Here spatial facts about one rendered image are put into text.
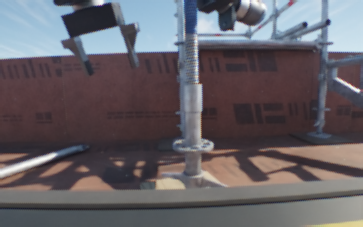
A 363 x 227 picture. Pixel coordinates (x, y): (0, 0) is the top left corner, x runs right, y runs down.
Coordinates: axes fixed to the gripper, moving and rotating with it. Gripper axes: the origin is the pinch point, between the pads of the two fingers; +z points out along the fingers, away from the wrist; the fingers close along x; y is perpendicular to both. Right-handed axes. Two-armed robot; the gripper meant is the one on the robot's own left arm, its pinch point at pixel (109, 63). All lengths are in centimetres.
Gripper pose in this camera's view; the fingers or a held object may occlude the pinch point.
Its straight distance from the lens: 51.6
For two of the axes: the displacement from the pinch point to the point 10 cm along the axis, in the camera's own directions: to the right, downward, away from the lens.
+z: 1.8, 8.5, 4.9
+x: -9.8, 1.2, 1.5
